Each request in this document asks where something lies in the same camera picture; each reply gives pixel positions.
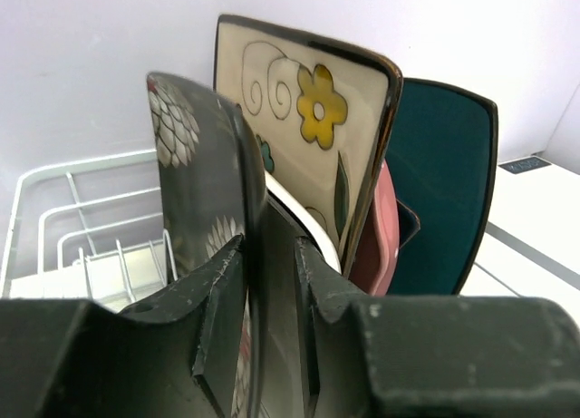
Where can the black logo label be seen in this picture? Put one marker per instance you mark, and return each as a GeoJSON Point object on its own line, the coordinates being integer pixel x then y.
{"type": "Point", "coordinates": [526, 164]}

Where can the black floral square plate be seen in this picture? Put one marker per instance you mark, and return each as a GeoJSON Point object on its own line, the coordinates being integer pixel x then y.
{"type": "Point", "coordinates": [213, 189]}

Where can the dark blue leaf plate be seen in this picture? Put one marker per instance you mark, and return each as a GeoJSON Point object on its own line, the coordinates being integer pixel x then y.
{"type": "Point", "coordinates": [409, 224]}

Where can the white wire dish rack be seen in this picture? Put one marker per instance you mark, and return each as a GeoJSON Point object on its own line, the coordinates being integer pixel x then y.
{"type": "Point", "coordinates": [91, 228]}

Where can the teal leaf-shaped plate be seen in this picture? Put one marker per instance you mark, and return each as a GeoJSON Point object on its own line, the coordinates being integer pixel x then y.
{"type": "Point", "coordinates": [442, 157]}

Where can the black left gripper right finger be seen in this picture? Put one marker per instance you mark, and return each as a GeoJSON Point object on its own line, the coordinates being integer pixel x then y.
{"type": "Point", "coordinates": [429, 356]}

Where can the cream floral square plate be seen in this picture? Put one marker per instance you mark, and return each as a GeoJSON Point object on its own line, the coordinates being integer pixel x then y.
{"type": "Point", "coordinates": [324, 108]}

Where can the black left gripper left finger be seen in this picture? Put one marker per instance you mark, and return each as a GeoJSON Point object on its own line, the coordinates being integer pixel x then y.
{"type": "Point", "coordinates": [127, 354]}

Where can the white rectangular plate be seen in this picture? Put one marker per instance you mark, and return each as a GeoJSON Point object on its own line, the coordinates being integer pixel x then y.
{"type": "Point", "coordinates": [301, 221]}

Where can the pink polka dot plate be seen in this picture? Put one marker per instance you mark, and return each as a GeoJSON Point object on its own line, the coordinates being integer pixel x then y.
{"type": "Point", "coordinates": [378, 248]}

